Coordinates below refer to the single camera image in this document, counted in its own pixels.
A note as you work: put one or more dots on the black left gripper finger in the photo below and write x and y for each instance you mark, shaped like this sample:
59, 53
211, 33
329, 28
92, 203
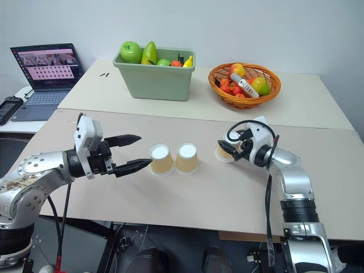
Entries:
125, 140
133, 167

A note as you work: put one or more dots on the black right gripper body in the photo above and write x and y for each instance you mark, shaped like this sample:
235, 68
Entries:
247, 145

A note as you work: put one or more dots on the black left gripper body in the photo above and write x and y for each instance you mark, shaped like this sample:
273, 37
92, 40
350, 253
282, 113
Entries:
100, 163

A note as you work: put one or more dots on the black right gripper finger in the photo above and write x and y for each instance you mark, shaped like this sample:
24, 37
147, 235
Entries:
229, 148

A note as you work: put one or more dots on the tan paper cup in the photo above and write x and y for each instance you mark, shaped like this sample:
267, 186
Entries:
161, 163
223, 157
186, 160

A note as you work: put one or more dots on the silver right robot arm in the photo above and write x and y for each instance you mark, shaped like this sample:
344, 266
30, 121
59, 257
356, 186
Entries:
295, 182

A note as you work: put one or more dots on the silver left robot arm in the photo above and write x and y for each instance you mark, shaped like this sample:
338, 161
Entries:
31, 176

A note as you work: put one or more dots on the orange wicker basket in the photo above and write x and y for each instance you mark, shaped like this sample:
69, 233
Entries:
244, 103

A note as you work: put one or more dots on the small red toy fruit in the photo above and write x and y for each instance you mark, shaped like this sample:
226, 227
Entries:
224, 83
240, 95
237, 90
227, 89

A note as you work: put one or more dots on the white cylindrical device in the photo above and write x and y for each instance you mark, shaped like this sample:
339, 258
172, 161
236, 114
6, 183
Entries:
246, 86

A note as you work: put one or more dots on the yellow-green toy pear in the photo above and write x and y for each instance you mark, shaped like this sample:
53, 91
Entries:
260, 86

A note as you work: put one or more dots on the green plastic bin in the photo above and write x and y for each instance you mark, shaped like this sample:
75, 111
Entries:
159, 82

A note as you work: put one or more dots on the red-yellow toy peach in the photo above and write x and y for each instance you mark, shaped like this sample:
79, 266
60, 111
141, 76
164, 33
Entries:
237, 69

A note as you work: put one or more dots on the small green toy fruit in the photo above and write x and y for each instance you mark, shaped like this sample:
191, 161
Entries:
163, 62

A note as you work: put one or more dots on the green toy apple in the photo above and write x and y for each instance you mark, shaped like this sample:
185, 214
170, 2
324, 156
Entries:
130, 52

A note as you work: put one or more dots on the brown cardboard strip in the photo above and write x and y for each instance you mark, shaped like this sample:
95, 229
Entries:
244, 236

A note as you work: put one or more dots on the white side table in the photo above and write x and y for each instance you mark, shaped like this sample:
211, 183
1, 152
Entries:
17, 128

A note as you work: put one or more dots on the orange toy fruit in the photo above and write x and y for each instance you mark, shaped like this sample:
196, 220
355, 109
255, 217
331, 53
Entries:
176, 63

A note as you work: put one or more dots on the yellow toy banana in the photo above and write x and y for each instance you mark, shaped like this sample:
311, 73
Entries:
188, 62

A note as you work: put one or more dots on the grey open laptop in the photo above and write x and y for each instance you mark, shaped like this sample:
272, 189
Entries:
42, 85

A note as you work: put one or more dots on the small black clip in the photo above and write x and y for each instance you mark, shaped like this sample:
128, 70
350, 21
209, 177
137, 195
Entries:
180, 57

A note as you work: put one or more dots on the black handheld controller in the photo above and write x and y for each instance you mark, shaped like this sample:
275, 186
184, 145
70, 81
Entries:
8, 109

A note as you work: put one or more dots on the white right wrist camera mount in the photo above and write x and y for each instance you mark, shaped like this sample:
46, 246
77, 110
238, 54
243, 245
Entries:
260, 135

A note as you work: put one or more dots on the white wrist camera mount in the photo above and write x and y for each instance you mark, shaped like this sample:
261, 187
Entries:
85, 133
260, 135

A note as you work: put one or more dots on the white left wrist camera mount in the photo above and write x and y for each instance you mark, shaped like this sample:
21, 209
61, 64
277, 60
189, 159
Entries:
85, 133

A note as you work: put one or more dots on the black table frame leg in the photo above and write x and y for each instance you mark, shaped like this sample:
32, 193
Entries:
106, 247

